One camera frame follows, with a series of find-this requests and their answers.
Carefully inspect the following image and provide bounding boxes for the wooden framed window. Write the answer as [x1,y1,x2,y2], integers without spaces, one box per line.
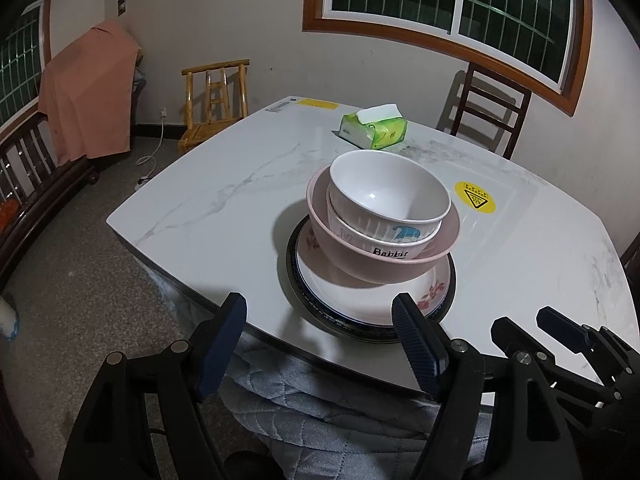
[303,0,592,116]

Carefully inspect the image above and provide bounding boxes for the yellow warning sticker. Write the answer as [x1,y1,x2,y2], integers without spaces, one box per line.
[454,181,497,214]

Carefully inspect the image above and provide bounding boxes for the light bamboo chair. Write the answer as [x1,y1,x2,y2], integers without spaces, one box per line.
[178,58,250,155]

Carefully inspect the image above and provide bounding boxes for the dark wooden bench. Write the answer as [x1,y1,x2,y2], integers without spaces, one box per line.
[1,113,99,284]

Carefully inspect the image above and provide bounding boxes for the white Rabbit bowl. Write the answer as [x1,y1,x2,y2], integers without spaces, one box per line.
[326,193,440,260]

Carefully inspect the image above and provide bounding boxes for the yellow rectangular label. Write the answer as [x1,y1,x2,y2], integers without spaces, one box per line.
[297,98,338,110]

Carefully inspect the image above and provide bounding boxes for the left side window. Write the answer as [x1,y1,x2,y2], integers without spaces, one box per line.
[1,0,51,131]

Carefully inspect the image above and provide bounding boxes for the white power cord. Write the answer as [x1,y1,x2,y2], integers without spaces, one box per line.
[133,107,168,192]

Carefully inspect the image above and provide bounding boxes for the pink bowl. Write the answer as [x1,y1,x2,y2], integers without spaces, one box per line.
[306,166,461,285]

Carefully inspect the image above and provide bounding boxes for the white plate red flowers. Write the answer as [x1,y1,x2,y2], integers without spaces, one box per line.
[294,224,452,328]

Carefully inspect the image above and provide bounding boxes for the white ribbed bowl blue print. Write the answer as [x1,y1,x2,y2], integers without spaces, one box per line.
[328,150,451,244]

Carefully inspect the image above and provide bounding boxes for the blue floral plate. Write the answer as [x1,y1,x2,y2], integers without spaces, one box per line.
[285,212,458,345]

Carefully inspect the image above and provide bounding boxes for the grey quilted table skirt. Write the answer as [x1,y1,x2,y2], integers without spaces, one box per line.
[150,268,497,480]

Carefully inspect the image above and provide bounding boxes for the green tissue pack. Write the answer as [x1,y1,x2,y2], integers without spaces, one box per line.
[337,104,408,150]

